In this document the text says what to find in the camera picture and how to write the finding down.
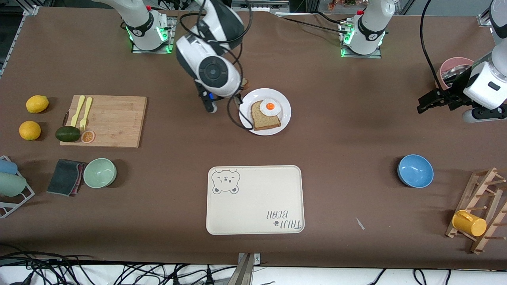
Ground yellow lemon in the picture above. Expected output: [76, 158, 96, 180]
[19, 121, 42, 141]
[26, 95, 50, 114]

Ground wooden cutting board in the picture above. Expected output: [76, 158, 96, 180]
[59, 95, 148, 148]

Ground sage green cup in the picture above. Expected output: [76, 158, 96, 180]
[0, 173, 27, 198]

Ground black floor cable bundle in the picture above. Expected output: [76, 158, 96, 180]
[0, 247, 238, 285]

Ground aluminium frame rail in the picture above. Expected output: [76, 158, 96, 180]
[478, 0, 507, 27]
[0, 5, 40, 78]

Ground yellow plastic fork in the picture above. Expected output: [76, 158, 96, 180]
[80, 97, 93, 131]

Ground mint green bowl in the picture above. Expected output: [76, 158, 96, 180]
[83, 158, 117, 189]

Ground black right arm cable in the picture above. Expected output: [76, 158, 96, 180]
[180, 0, 254, 130]

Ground white wire cup rack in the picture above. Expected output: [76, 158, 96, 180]
[0, 156, 35, 219]

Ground orange pink artificial flowers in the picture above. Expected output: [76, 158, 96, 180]
[328, 0, 359, 10]

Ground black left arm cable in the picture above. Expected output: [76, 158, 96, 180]
[419, 0, 452, 92]

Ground wooden mug rack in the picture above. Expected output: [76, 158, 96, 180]
[445, 167, 507, 255]

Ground metal table edge bracket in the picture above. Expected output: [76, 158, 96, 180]
[228, 253, 262, 285]

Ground pink bowl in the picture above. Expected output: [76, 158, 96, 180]
[439, 57, 475, 91]

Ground dark grey folded cloth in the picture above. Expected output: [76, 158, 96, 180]
[47, 159, 86, 197]

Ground yellow mug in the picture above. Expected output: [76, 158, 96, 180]
[452, 210, 487, 237]

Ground yellow plastic knife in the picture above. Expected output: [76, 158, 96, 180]
[71, 95, 86, 128]

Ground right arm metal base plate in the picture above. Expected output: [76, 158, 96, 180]
[131, 16, 175, 54]

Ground silver metal scoop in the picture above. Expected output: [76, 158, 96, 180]
[446, 65, 472, 80]

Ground dark green avocado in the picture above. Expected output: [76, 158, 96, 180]
[55, 126, 81, 143]

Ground white round plate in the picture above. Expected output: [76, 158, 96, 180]
[239, 88, 292, 136]

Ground blue bowl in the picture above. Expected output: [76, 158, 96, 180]
[397, 154, 434, 188]

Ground toy fried egg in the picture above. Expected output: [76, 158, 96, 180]
[259, 98, 282, 117]

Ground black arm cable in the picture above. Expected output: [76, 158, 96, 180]
[180, 0, 254, 130]
[419, 0, 452, 92]

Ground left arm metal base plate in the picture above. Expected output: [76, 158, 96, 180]
[340, 22, 383, 59]

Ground light blue cup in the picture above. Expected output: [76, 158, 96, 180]
[0, 158, 18, 175]

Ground cream bear print tray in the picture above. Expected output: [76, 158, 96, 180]
[206, 165, 305, 236]

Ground black base power cable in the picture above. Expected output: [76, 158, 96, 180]
[273, 12, 349, 36]

